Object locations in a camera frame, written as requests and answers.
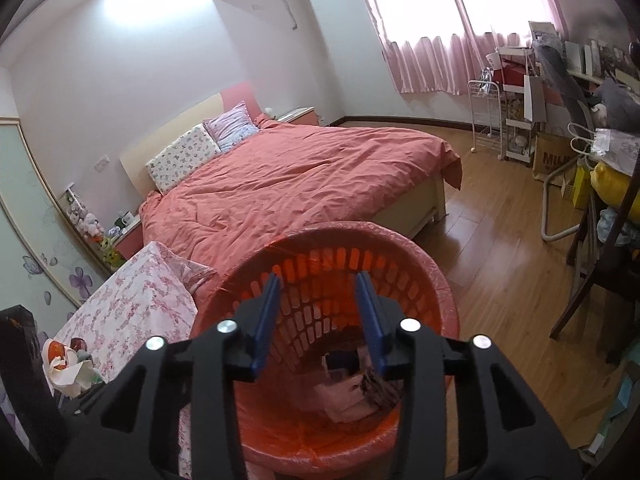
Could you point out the pink striped pillow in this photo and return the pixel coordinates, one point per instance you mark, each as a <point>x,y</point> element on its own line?
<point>232,125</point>

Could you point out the white wall socket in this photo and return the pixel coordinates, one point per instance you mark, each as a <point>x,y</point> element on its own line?
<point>102,163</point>

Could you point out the orange basket with pink liner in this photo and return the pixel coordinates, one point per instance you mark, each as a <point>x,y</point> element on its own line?
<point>325,255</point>

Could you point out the white metal tube frame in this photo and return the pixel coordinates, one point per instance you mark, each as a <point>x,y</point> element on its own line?
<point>544,210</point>

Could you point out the clear plastic bag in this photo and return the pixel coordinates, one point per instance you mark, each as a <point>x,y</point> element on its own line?
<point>615,147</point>

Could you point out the red round item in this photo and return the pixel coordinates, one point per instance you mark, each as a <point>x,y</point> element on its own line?
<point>78,345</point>

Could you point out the wardrobe with purple flower print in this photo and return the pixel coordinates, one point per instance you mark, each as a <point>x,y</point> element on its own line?
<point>30,200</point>

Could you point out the light green paper sheets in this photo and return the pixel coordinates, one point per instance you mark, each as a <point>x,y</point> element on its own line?
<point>620,410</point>

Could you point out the pink nightstand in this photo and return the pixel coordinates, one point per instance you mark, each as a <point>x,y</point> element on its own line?
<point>130,242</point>
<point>300,116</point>

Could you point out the brown paper bag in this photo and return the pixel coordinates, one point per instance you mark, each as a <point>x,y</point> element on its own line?
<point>550,157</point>

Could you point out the pink curtain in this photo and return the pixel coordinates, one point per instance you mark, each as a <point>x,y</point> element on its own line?
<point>425,65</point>

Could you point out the white rolling cart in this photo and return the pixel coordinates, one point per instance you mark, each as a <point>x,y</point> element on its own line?
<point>520,125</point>

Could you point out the dark wooden chair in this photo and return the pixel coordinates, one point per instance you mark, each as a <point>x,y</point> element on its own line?
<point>585,280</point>

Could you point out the coral duvet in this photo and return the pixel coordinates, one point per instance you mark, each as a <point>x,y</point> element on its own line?
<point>300,180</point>

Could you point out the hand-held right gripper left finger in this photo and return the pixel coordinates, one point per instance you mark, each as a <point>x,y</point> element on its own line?
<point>265,325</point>

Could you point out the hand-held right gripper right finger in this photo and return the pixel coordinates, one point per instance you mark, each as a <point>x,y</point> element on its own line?
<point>372,325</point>

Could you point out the grey cloth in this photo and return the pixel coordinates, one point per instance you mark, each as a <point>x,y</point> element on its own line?
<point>560,75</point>

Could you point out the plush toy display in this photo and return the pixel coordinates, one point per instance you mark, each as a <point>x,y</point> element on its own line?
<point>90,225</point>

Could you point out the brown wrapper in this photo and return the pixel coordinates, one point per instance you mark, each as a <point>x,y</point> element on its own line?
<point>382,387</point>

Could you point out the grey plush toy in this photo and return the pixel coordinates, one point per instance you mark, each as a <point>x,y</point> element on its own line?
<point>620,100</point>

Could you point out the white crumpled tissue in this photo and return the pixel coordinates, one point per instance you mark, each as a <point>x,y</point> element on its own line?
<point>70,380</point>

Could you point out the clothes inside basket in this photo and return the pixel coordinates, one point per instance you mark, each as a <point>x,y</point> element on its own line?
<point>345,397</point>

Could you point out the white floral pillow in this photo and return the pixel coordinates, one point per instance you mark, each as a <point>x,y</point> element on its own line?
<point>185,157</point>

